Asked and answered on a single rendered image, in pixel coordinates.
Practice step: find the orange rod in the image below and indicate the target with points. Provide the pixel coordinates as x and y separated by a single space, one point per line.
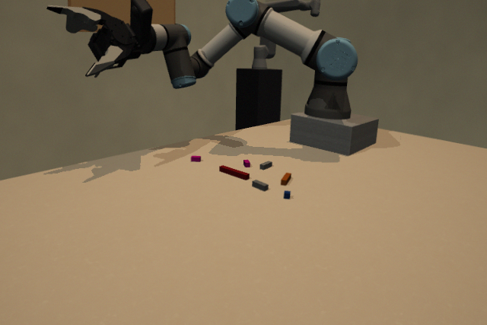
285 179

